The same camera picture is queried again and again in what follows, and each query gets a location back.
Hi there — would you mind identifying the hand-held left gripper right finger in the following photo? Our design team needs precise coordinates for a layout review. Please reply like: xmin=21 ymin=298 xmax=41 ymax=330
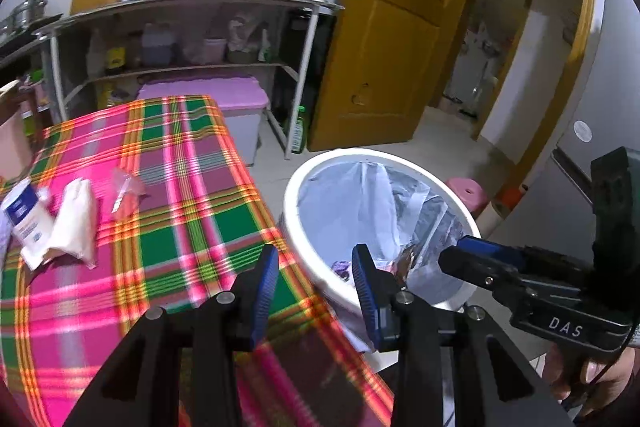
xmin=351 ymin=244 xmax=566 ymax=427

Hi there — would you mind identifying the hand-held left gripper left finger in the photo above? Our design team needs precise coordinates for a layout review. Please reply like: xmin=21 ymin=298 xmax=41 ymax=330
xmin=65 ymin=244 xmax=280 ymax=427

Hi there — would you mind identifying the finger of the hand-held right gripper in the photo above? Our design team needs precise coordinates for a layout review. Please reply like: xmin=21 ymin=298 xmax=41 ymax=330
xmin=438 ymin=247 xmax=523 ymax=303
xmin=456 ymin=235 xmax=531 ymax=270

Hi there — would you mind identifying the white round bin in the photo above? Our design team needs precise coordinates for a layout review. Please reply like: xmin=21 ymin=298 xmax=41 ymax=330
xmin=282 ymin=148 xmax=483 ymax=353

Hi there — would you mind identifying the translucent bin liner bag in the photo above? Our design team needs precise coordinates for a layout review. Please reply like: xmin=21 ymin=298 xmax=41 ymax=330
xmin=297 ymin=159 xmax=471 ymax=308

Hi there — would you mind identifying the clear plastic bag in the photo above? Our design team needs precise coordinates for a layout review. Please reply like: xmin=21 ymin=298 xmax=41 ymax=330
xmin=109 ymin=167 xmax=147 ymax=223

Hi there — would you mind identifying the white tub blue label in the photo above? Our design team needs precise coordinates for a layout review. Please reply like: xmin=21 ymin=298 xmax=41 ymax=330
xmin=0 ymin=179 xmax=53 ymax=270

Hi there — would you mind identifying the person's right hand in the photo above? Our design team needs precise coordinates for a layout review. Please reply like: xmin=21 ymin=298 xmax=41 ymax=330
xmin=542 ymin=342 xmax=640 ymax=418

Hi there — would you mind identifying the cardboard tube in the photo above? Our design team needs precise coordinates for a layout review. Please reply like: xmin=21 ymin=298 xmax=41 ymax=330
xmin=477 ymin=202 xmax=506 ymax=235

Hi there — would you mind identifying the pink plastic stool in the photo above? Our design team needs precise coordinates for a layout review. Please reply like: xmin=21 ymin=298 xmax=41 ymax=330
xmin=446 ymin=177 xmax=488 ymax=215

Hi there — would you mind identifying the orange floor item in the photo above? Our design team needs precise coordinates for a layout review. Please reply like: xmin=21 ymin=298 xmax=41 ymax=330
xmin=497 ymin=184 xmax=528 ymax=210

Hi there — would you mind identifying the pink green plaid tablecloth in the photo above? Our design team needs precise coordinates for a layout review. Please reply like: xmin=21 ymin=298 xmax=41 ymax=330
xmin=0 ymin=94 xmax=396 ymax=427

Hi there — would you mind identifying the green plastic bottle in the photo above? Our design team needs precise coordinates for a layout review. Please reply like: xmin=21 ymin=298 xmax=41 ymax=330
xmin=290 ymin=106 xmax=307 ymax=154

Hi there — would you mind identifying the pink lidded storage box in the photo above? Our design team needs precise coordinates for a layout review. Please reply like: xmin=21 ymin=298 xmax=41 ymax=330
xmin=137 ymin=76 xmax=271 ymax=168

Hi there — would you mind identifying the yellow wooden door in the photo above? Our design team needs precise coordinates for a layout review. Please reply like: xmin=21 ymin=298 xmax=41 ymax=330
xmin=306 ymin=0 xmax=483 ymax=152

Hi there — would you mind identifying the pink plastic tub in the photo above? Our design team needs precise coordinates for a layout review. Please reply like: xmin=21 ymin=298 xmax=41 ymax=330
xmin=202 ymin=38 xmax=228 ymax=64

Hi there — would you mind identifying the yellow packet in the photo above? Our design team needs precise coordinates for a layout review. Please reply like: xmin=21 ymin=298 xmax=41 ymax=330
xmin=97 ymin=82 xmax=121 ymax=108

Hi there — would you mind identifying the crumpled plastic bag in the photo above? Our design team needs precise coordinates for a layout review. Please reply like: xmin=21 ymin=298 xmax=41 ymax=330
xmin=227 ymin=14 xmax=266 ymax=62

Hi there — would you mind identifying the blue plastic jug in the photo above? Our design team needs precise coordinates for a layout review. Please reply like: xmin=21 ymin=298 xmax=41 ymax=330
xmin=140 ymin=24 xmax=176 ymax=66

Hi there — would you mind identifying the yellow label bottle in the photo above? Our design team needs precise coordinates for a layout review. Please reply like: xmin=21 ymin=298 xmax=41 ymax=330
xmin=104 ymin=47 xmax=127 ymax=75

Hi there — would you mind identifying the low metal shelf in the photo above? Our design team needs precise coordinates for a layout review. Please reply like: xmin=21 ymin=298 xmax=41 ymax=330
xmin=0 ymin=38 xmax=53 ymax=132

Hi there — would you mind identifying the black stove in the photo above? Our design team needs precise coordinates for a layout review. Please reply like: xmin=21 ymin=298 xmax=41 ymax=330
xmin=0 ymin=14 xmax=63 ymax=48

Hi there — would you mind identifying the steel pot with lid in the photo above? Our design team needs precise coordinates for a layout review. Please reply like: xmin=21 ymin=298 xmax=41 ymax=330
xmin=10 ymin=0 xmax=48 ymax=28

